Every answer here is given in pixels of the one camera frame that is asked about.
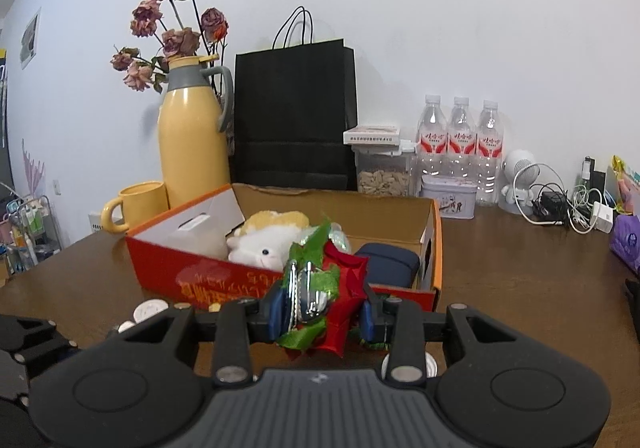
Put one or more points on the white bottle cap right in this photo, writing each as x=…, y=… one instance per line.
x=430, y=365

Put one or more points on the white flat box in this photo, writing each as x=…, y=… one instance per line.
x=377, y=136

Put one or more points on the water bottle middle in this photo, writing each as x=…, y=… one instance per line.
x=462, y=138

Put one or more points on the storage rack with items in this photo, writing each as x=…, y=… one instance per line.
x=29, y=234

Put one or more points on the water bottle right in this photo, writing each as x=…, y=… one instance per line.
x=489, y=152

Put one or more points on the dark blue zip pouch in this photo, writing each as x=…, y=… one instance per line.
x=389, y=265

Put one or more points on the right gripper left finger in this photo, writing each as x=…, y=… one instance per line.
x=236, y=326

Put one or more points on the clear snack container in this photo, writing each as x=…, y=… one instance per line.
x=387, y=171

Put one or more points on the white round disc cap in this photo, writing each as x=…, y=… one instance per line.
x=148, y=309

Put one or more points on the red artificial rose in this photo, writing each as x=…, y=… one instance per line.
x=324, y=288

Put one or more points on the dried pink rose bouquet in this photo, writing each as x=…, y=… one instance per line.
x=181, y=30

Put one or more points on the small white round cap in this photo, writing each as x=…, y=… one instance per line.
x=123, y=327

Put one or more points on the clear cotton swab container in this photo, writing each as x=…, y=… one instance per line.
x=201, y=235

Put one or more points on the white round camera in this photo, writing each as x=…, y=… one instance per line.
x=520, y=172

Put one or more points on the water bottle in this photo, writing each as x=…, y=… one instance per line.
x=432, y=136
x=462, y=138
x=489, y=152

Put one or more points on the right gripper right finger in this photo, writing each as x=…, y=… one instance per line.
x=405, y=329

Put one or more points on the red cardboard box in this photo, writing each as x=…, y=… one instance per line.
x=340, y=222

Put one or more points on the white yellow plush hamster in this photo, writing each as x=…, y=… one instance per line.
x=265, y=238

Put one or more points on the black paper shopping bag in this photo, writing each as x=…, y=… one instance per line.
x=292, y=106

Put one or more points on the yellow thermos jug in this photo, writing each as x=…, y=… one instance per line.
x=192, y=128

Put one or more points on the water bottle left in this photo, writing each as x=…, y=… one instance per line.
x=432, y=136

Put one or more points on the yellow ceramic mug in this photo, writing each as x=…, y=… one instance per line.
x=138, y=204

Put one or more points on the colourful snack packet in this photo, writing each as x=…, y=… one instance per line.
x=627, y=182

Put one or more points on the small metal tin box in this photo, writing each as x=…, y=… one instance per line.
x=455, y=197

